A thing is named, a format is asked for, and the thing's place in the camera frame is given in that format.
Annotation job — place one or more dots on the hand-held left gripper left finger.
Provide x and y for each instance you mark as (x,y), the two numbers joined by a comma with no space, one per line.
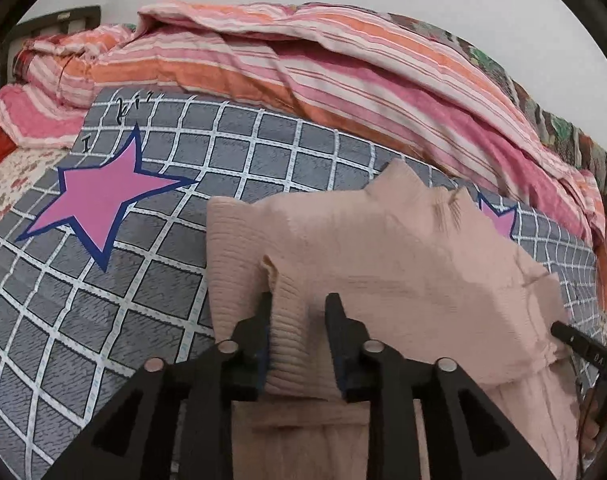
(256,360)

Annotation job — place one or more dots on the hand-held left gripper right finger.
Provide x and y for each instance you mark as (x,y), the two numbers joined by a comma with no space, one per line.
(340,360)

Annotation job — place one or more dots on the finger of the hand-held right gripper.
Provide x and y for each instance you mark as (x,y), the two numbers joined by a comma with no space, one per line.
(571,337)

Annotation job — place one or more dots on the pink knit sweater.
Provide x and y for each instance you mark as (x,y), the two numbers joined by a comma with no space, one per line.
(408,260)

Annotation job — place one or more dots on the person's right hand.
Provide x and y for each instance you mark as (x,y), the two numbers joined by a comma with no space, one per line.
(591,432)

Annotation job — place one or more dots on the grey checked star blanket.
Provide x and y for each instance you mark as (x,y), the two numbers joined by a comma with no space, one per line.
(183,260)

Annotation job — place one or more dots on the brown floral quilt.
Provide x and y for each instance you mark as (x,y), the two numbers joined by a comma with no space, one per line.
(558,125)

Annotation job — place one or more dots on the pink orange striped quilt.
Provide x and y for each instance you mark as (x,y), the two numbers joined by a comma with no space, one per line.
(333,75)

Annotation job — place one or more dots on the pink pillow towel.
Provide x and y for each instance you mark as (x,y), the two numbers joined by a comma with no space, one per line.
(28,115)

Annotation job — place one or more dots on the dark wooden headboard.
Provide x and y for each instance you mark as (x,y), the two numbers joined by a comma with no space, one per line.
(58,17)

